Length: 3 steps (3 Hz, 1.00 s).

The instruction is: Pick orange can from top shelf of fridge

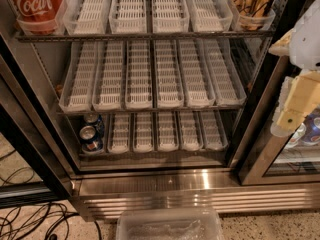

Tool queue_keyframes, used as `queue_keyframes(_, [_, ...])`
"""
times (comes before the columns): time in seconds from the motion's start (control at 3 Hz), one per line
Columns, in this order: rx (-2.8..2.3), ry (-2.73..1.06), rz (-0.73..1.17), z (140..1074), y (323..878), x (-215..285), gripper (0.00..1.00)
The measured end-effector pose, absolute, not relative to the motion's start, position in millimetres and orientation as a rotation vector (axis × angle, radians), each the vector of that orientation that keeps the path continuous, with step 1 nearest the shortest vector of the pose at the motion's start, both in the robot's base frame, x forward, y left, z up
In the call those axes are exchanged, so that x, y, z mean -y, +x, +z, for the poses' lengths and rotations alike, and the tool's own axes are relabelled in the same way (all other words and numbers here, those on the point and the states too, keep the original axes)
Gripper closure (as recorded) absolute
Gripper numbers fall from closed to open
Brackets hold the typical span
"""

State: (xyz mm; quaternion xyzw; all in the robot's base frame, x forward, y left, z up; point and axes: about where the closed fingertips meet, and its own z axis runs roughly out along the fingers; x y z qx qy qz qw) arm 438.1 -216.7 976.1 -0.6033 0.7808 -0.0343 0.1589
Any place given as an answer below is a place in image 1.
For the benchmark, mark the left glass fridge door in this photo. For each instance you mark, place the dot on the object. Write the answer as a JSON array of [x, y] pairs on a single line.
[[22, 128]]

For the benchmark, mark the front blue Pepsi can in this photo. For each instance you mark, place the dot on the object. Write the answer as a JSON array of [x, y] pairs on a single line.
[[90, 139]]

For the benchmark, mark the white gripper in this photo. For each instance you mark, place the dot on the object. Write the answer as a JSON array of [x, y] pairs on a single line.
[[306, 45]]

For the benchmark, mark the clear plastic bin on floor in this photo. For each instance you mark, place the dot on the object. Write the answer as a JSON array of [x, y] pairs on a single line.
[[197, 223]]

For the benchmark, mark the top shelf tray far right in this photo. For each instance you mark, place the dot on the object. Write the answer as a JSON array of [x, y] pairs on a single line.
[[256, 22]]

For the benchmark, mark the blue can behind right door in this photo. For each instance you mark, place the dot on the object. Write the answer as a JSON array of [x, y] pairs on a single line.
[[312, 133]]

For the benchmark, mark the glass fridge door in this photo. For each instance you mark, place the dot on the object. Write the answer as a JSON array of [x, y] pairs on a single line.
[[255, 148], [22, 128]]

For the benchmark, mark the blue pepsi can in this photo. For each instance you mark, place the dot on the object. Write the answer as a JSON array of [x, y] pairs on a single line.
[[90, 139], [96, 121]]

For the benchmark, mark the right glass fridge door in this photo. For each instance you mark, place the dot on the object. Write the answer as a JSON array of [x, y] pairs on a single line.
[[255, 148]]

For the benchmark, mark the rear blue Pepsi can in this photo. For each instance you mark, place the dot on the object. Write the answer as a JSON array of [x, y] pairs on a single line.
[[96, 121]]

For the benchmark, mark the white can behind right door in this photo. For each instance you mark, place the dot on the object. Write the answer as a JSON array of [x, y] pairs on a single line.
[[299, 133]]

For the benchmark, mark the stainless steel fridge base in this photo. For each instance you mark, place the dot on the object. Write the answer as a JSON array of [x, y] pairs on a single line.
[[107, 196]]

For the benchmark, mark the red Coca-Cola can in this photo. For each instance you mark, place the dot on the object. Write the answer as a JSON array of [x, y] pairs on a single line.
[[39, 16]]

